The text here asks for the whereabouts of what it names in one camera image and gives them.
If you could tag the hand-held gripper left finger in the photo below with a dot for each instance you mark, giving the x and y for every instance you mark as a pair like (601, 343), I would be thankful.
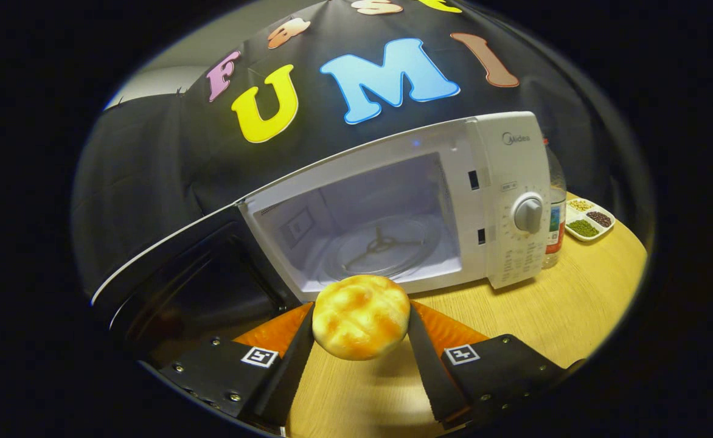
(289, 371)

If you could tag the golden round bun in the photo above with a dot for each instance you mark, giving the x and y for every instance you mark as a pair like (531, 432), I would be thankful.
(361, 316)

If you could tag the black backdrop cloth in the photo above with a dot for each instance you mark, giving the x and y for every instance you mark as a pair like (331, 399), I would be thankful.
(149, 158)

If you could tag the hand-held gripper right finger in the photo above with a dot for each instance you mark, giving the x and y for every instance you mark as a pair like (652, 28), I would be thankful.
(432, 371)

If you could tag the white divided dish with beans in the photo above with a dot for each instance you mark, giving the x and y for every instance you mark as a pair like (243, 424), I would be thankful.
(589, 220)

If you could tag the clear plastic bottle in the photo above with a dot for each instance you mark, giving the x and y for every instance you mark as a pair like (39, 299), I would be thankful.
(556, 231)

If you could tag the white microwave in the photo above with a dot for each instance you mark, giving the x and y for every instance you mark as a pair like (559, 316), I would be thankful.
(502, 164)

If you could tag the glass turntable plate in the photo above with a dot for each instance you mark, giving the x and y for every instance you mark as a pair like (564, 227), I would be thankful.
(411, 240)

